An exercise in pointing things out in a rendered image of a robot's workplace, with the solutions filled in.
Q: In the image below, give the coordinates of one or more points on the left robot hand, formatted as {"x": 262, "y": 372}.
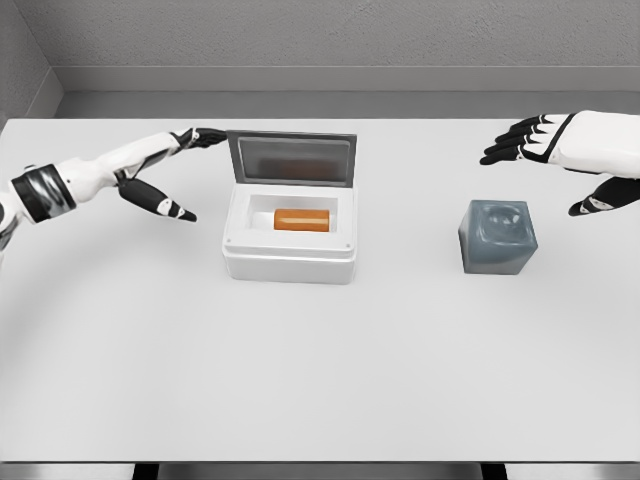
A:
{"x": 131, "y": 156}

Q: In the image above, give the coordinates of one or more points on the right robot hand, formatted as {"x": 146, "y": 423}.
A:
{"x": 590, "y": 145}

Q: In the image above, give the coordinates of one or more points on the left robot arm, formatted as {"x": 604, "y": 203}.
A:
{"x": 40, "y": 192}

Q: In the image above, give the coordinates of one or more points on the orange cylinder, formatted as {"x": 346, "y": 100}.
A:
{"x": 302, "y": 220}

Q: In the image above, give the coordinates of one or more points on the white box with hinged lid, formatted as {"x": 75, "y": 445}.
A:
{"x": 292, "y": 220}

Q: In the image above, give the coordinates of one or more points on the grey cube container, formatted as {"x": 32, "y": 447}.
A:
{"x": 498, "y": 237}

